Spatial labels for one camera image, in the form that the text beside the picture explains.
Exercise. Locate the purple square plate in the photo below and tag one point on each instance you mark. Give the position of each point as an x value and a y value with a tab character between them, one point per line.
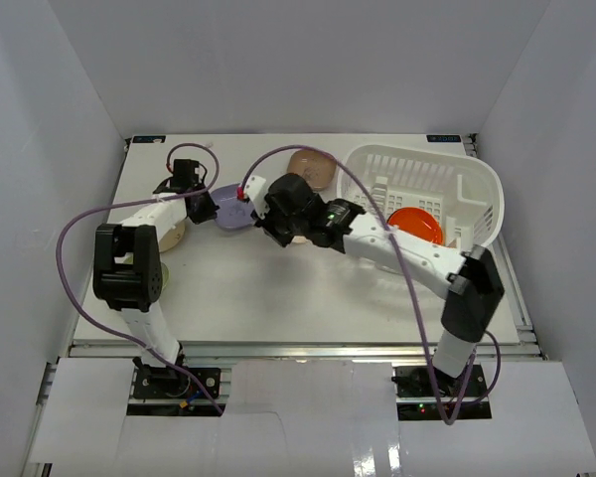
232	214

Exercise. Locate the white plastic dish bin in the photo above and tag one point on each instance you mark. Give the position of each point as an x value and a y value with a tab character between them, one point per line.
462	193

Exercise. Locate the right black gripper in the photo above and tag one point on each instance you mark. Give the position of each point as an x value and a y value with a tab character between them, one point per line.
267	224

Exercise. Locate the orange round plate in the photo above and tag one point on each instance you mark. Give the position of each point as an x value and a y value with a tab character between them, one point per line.
418	223

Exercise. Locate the green plate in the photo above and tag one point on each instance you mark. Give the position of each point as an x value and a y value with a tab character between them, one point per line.
165	271

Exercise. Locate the blue label corner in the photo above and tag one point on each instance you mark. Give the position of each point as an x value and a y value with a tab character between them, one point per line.
443	138
148	139

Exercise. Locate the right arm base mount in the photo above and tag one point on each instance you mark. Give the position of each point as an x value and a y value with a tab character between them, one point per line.
415	400

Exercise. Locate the brown square panda plate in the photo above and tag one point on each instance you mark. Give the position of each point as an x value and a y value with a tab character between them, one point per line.
316	168

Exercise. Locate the blue label left corner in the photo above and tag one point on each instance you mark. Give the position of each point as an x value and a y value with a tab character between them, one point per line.
148	139

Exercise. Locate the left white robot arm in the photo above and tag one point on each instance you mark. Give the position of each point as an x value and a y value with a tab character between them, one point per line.
127	268

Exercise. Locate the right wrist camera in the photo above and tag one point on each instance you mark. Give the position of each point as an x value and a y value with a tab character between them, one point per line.
254	191

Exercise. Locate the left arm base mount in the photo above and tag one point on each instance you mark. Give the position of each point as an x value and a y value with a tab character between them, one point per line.
152	383

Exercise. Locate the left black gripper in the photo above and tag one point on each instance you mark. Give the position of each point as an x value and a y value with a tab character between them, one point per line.
202	208

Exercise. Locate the beige round patterned plate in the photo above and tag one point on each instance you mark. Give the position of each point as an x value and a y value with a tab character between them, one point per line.
172	237

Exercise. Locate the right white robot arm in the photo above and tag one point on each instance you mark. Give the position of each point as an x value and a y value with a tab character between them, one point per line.
468	281

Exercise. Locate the blue label right corner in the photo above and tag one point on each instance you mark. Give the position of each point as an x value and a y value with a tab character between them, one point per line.
443	138

